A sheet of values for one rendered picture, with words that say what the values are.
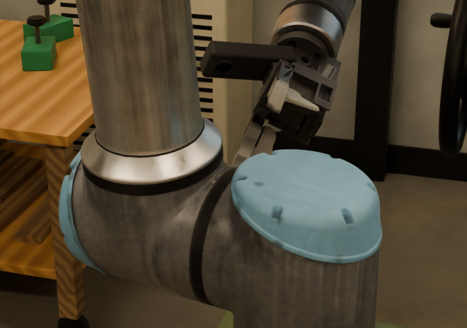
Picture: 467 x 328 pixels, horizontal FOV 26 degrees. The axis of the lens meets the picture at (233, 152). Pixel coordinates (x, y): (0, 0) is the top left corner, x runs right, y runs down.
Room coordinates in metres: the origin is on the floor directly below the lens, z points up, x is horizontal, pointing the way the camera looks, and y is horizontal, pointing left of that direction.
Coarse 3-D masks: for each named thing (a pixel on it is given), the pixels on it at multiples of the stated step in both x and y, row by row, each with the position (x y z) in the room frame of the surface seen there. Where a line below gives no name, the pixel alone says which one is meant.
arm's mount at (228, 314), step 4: (228, 312) 1.06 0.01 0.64; (224, 316) 1.06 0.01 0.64; (228, 316) 1.06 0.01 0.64; (232, 316) 1.06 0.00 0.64; (224, 320) 1.05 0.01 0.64; (228, 320) 1.05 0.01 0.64; (232, 320) 1.05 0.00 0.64; (220, 324) 1.04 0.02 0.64; (224, 324) 1.04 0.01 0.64; (228, 324) 1.04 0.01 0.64; (232, 324) 1.04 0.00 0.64; (376, 324) 1.04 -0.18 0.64; (380, 324) 1.04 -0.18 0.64; (384, 324) 1.04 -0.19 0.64; (388, 324) 1.04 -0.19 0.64
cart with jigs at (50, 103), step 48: (48, 0) 2.42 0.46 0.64; (0, 48) 2.37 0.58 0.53; (48, 48) 2.23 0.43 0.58; (0, 96) 2.06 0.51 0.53; (48, 96) 2.06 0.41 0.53; (0, 144) 2.55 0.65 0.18; (48, 144) 1.85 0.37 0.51; (0, 192) 2.23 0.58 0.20; (48, 192) 2.27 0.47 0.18; (0, 240) 2.03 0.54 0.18; (48, 240) 2.03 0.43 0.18
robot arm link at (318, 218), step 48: (240, 192) 0.87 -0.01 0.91; (288, 192) 0.87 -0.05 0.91; (336, 192) 0.87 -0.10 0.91; (192, 240) 0.88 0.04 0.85; (240, 240) 0.86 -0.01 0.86; (288, 240) 0.83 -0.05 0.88; (336, 240) 0.83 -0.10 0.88; (192, 288) 0.88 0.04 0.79; (240, 288) 0.85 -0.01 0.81; (288, 288) 0.82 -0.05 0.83; (336, 288) 0.83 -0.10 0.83
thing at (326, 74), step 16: (304, 32) 1.23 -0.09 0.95; (304, 48) 1.22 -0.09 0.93; (320, 48) 1.21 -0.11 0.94; (272, 64) 1.18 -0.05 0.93; (288, 64) 1.19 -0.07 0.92; (304, 64) 1.20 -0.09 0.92; (320, 64) 1.21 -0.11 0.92; (336, 64) 1.22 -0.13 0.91; (304, 80) 1.15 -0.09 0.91; (320, 80) 1.16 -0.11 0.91; (304, 96) 1.14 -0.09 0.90; (320, 96) 1.14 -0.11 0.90; (256, 112) 1.14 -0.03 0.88; (272, 112) 1.14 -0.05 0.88; (288, 112) 1.14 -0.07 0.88; (304, 112) 1.12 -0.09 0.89; (320, 112) 1.12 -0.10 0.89; (288, 128) 1.14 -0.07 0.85; (304, 128) 1.13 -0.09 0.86; (304, 144) 1.14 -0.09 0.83
